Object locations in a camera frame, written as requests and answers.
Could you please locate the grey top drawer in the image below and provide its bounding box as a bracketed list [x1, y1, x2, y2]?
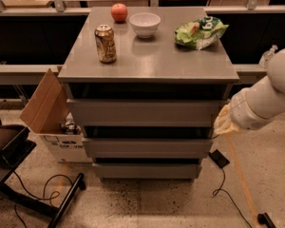
[67, 99, 222, 127]

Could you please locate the grey drawer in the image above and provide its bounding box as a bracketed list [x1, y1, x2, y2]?
[67, 99, 222, 127]
[83, 138, 212, 160]
[92, 163, 201, 180]

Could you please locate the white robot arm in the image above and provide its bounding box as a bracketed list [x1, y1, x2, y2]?
[214, 48, 285, 135]

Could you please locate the grey drawer cabinet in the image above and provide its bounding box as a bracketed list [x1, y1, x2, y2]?
[57, 6, 240, 181]

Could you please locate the grey bottom drawer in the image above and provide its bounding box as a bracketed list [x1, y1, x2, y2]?
[92, 163, 201, 180]

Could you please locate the grey middle drawer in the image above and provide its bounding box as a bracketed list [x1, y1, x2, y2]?
[83, 138, 212, 160]

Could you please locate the black power adapter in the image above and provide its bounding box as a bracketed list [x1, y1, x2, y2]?
[209, 149, 230, 168]

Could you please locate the clear sanitizer bottle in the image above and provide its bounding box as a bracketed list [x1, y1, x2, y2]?
[259, 45, 277, 68]

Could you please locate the green chip bag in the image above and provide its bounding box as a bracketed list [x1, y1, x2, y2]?
[174, 16, 229, 50]

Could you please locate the black floor plug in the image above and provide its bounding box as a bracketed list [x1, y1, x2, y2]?
[257, 213, 276, 228]

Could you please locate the white bowl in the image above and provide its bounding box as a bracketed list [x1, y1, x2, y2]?
[129, 12, 161, 38]

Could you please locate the gold soda can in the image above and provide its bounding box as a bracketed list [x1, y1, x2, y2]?
[94, 25, 117, 64]

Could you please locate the red apple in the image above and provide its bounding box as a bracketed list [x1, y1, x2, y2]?
[111, 3, 127, 23]

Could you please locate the open cardboard box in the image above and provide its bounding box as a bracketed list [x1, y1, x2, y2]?
[20, 69, 92, 162]

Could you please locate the black tray on stand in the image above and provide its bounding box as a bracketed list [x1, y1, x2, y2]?
[0, 119, 86, 228]

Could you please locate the black floor cable right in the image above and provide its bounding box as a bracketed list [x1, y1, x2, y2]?
[212, 165, 253, 228]

